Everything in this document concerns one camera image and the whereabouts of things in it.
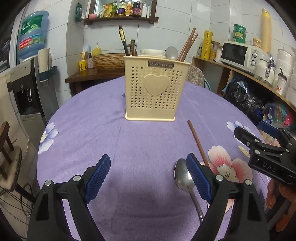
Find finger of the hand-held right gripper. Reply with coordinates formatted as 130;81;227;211
234;126;287;154
258;121;296;149

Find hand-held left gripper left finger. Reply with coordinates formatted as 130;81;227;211
27;154;111;241

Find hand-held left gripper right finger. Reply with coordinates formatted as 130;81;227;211
186;152;270;241

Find metal spoon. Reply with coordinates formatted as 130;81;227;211
174;159;204;222

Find brown wooden chopstick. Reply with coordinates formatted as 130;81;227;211
181;34;199;62
179;32;198;62
178;27;196;61
187;120;210;168

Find cream perforated utensil holder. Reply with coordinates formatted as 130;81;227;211
123;55;191;122

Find metal ladle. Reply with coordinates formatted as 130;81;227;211
165;46;178;61

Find gold-banded dark chopstick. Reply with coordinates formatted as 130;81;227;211
119;30;130;56

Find person's right hand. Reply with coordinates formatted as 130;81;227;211
266;180;296;232

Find colourful plastic bag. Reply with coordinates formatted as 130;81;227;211
265;102;296;130

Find black plastic bag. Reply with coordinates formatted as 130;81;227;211
223;81;266;120

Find white lidded drink cup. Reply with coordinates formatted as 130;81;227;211
276;67;288;96

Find purple floral tablecloth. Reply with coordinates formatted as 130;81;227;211
36;75;270;241

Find blue plastic bag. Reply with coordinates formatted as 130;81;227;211
228;74;245;88

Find white thermos jug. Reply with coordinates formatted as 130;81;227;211
255;52;275;85

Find stack of white disposable bowls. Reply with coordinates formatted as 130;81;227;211
276;47;296;106

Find wooden shelf unit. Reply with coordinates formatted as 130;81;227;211
192;56;296;112

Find paisley cloth covered chair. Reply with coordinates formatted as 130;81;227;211
186;65;206;88

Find white microwave oven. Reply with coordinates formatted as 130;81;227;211
220;41;264;71

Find wooden stool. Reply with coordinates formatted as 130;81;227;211
0;120;23;193

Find clear jar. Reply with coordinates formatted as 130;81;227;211
211;41;222;60

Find tall stack of yellow cups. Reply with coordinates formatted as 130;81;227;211
261;9;272;54

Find stack of green bowls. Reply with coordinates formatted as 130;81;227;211
232;24;247;43

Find yellow cylinder pack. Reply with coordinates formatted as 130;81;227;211
201;30;213;59

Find dark wooden side table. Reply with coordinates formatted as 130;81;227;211
65;68;126;96

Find water dispenser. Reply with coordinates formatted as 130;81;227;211
9;58;59;127

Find dark cup holder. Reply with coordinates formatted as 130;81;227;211
38;66;58;83

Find wicker basket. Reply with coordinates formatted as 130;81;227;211
92;53;126;69

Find beige rice cooker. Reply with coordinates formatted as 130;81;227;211
141;48;167;57

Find paper cup stack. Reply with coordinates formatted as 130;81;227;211
38;48;51;72

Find blue water bottle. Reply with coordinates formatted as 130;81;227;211
17;10;49;61

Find dark window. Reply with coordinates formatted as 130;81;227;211
0;14;18;75

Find green packet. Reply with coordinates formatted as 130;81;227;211
75;2;85;22

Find row of condiment bottles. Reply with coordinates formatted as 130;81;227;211
89;0;151;20

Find black cable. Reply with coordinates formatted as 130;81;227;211
0;183;36;218

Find wooden wall shelf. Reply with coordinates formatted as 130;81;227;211
84;16;159;25

